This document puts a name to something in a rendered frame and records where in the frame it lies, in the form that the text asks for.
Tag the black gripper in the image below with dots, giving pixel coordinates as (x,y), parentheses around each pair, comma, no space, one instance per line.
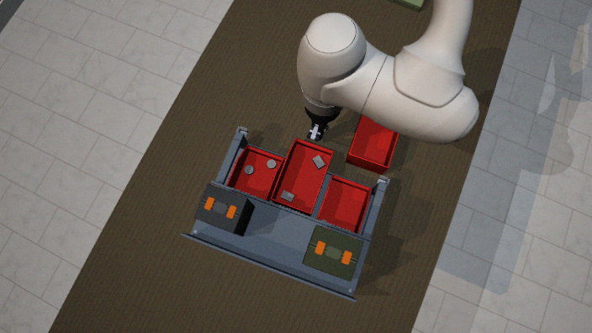
(319,125)

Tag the red open-front bin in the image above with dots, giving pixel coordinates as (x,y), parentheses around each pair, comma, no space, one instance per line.
(373,143)
(301,177)
(263,180)
(345,204)

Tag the grey metal shelf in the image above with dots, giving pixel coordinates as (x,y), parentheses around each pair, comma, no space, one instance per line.
(278,237)

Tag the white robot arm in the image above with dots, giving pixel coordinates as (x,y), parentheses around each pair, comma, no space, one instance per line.
(419,93)

